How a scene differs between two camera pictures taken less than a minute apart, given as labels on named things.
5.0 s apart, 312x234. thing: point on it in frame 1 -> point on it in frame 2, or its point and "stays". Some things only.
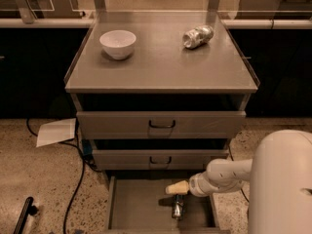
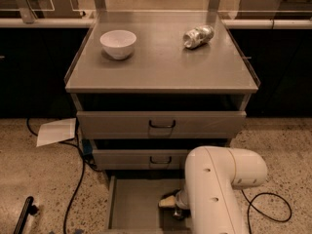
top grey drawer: (161, 124) stays
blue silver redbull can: (177, 207) stays
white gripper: (196, 184) -> (178, 199)
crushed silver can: (197, 37) stays
